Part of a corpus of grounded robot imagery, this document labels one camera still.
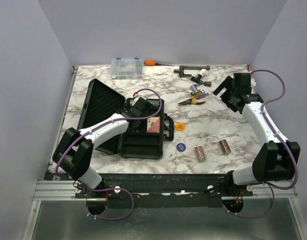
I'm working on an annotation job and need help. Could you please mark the red playing card deck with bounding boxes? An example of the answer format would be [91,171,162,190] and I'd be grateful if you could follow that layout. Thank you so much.
[146,116,161,134]

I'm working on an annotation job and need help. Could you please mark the peach blue poker chip stack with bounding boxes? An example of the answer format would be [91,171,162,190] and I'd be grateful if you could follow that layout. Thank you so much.
[194,146,206,162]

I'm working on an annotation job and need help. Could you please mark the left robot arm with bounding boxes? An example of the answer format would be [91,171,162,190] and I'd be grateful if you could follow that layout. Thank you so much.
[52,97,152,198]

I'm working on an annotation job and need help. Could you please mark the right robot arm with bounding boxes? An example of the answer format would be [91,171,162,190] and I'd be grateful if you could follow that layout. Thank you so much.
[213,72,301,196]

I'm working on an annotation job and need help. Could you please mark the green chip stack in case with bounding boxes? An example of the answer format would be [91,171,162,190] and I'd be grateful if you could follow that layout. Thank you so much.
[148,99,160,109]

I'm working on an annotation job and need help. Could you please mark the black white cylinder tool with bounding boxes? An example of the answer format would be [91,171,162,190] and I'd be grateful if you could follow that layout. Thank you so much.
[190,68,212,87]

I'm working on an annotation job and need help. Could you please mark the chrome metal fitting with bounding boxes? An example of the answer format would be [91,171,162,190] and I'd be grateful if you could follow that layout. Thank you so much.
[190,84,205,96]

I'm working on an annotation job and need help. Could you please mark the black foam-lined poker case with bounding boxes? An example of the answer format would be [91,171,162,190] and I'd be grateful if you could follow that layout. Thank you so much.
[77,79,175,160]

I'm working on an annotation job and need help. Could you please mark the clear plastic organizer box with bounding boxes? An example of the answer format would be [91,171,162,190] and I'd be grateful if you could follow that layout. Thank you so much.
[110,58,144,80]

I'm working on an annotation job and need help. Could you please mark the orange big blind button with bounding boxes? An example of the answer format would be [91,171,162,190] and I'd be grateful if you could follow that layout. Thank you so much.
[175,122,186,132]

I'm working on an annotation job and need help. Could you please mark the black metal clamp tool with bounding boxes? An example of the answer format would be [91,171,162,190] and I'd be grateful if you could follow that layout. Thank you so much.
[173,65,211,78]

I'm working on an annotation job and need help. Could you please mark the orange black poker chip stack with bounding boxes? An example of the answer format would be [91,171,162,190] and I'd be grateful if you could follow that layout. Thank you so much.
[218,139,231,155]

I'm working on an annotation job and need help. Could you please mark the blue small blind button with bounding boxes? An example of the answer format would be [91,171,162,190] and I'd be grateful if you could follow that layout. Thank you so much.
[176,142,187,152]

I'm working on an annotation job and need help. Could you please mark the yellow handled needle-nose pliers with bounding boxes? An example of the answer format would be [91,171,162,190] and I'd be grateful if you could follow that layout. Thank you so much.
[177,93,206,106]

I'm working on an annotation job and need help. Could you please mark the orange handled screwdriver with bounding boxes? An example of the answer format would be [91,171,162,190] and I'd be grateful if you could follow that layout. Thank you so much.
[144,60,173,67]

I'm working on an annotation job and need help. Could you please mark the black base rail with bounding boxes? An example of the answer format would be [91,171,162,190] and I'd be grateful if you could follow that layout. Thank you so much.
[43,172,252,212]

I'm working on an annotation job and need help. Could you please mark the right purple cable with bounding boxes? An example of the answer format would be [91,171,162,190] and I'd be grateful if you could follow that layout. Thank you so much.
[222,69,301,219]

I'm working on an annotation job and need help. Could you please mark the aluminium extrusion frame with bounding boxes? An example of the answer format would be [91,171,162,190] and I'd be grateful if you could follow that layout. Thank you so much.
[22,179,79,240]

